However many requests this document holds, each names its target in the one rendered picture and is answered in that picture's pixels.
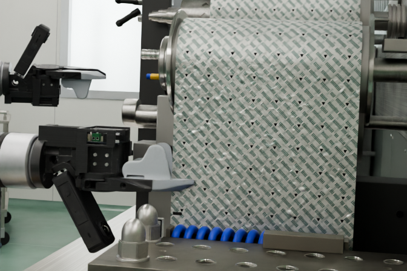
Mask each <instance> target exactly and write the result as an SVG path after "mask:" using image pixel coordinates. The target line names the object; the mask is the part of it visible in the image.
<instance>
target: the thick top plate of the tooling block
mask: <svg viewBox="0 0 407 271"><path fill-rule="evenodd" d="M117 255H118V243H116V244H115V245H114V246H112V247H111V248H109V249H108V250H106V251H105V252H104V253H102V254H101V255H99V256H98V257H97V258H95V259H94V260H93V261H91V262H89V263H88V271H407V255H401V254H393V253H377V252H361V251H352V250H343V254H339V253H323V252H307V251H299V250H283V249H267V248H263V244H255V243H240V242H230V241H214V240H199V239H190V238H175V237H162V238H161V242H159V243H153V244H148V256H149V257H150V259H149V260H148V261H146V262H142V263H125V262H121V261H118V260H117V259H116V256H117Z"/></svg>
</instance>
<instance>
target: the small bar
mask: <svg viewBox="0 0 407 271"><path fill-rule="evenodd" d="M343 244H344V236H343V235H332V234H323V233H306V232H290V231H281V230H265V232H264V233H263V248H267V249H283V250H299V251H307V252H323V253H339V254H343Z"/></svg>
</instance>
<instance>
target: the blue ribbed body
mask: <svg viewBox="0 0 407 271"><path fill-rule="evenodd" d="M263 233H264V231H263V232H262V233H261V235H260V234H259V232H258V231H257V230H255V229H253V230H251V231H249V233H248V234H247V232H246V230H245V229H239V230H237V231H236V233H235V231H234V230H233V229H232V228H229V227H228V228H226V229H225V230H224V231H222V229H221V228H220V227H214V228H213V229H212V230H210V228H209V227H207V226H202V227H201V228H200V229H198V228H197V227H196V226H195V225H190V226H189V227H188V228H186V227H185V226H184V225H183V224H178V225H177V226H176V227H175V228H174V230H173V233H172V234H171V237H175V238H190V239H199V240H214V241H230V242H240V243H255V244H263Z"/></svg>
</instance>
